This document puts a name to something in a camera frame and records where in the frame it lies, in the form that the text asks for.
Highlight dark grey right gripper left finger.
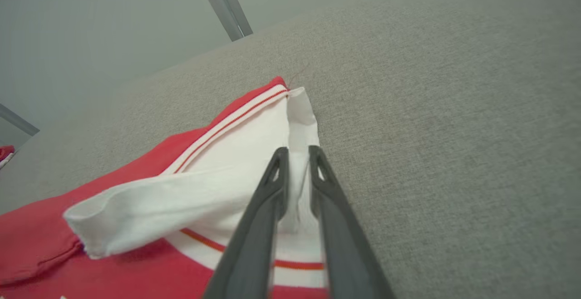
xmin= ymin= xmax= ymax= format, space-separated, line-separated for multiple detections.
xmin=202 ymin=147 xmax=290 ymax=299

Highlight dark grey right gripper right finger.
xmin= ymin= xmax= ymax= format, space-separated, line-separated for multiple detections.
xmin=309 ymin=145 xmax=395 ymax=299

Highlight red white-trimmed shorts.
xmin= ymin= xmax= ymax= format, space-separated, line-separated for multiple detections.
xmin=0 ymin=76 xmax=328 ymax=299

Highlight grey fabric sofa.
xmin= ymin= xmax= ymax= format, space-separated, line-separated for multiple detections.
xmin=0 ymin=0 xmax=581 ymax=299

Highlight red jersey with dark lettering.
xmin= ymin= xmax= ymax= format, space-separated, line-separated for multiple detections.
xmin=0 ymin=145 xmax=17 ymax=171

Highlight grey metal partition post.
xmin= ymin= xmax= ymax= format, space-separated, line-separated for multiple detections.
xmin=192 ymin=0 xmax=254 ymax=42
xmin=0 ymin=103 xmax=40 ymax=137

